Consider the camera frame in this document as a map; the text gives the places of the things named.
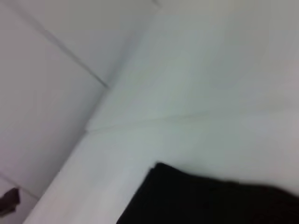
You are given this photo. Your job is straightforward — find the black t-shirt with white print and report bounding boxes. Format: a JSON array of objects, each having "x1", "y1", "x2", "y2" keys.
[{"x1": 115, "y1": 161, "x2": 299, "y2": 224}]

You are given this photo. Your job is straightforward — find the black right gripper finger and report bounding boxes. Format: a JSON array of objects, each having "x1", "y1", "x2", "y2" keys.
[{"x1": 0, "y1": 187, "x2": 21, "y2": 217}]

